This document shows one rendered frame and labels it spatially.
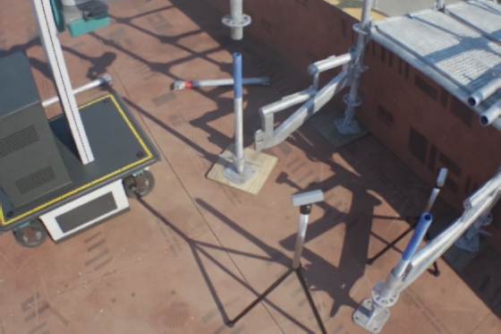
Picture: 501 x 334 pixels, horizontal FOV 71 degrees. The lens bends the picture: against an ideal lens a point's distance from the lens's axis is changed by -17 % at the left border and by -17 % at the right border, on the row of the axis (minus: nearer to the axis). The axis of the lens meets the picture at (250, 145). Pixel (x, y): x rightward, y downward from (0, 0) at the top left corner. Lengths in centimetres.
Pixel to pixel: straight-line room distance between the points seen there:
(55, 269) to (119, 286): 38
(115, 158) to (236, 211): 68
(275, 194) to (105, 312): 111
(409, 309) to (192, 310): 101
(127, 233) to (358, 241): 119
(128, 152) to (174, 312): 82
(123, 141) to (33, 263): 84
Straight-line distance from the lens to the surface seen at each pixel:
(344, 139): 263
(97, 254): 218
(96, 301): 204
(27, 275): 227
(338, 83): 239
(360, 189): 238
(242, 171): 236
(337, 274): 203
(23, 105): 177
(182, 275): 201
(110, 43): 389
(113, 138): 224
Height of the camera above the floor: 174
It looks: 43 degrees down
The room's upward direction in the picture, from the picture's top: straight up
